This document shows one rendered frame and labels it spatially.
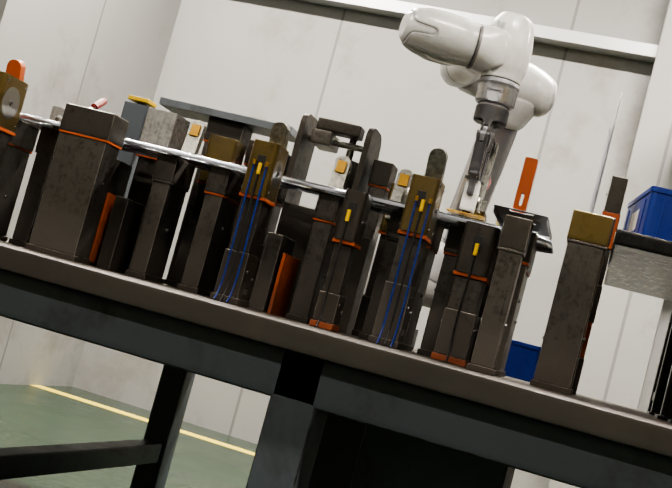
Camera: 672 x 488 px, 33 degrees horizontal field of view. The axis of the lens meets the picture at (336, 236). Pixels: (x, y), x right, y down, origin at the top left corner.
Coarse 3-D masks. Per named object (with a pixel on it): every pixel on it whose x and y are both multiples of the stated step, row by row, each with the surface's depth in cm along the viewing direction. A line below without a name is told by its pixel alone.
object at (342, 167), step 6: (342, 156) 267; (336, 162) 267; (342, 162) 266; (348, 162) 266; (336, 168) 266; (342, 168) 265; (348, 168) 266; (336, 174) 266; (342, 174) 266; (348, 174) 267; (330, 180) 266; (336, 180) 265; (342, 180) 265; (330, 186) 265; (336, 186) 265; (342, 186) 265
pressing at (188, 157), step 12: (24, 120) 277; (36, 120) 260; (48, 120) 259; (132, 144) 265; (144, 144) 253; (156, 156) 272; (180, 156) 262; (192, 156) 250; (204, 168) 269; (228, 168) 260; (240, 168) 248; (288, 180) 245; (300, 180) 245; (312, 192) 258; (336, 192) 242; (372, 204) 256; (384, 204) 250; (396, 204) 237; (444, 216) 234; (456, 216) 234; (444, 228) 256; (540, 240) 230; (552, 252) 245
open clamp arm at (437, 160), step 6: (432, 150) 230; (438, 150) 229; (444, 150) 231; (432, 156) 230; (438, 156) 230; (444, 156) 229; (432, 162) 230; (438, 162) 230; (444, 162) 229; (426, 168) 230; (432, 168) 230; (438, 168) 230; (444, 168) 230; (426, 174) 231; (432, 174) 230; (438, 174) 230
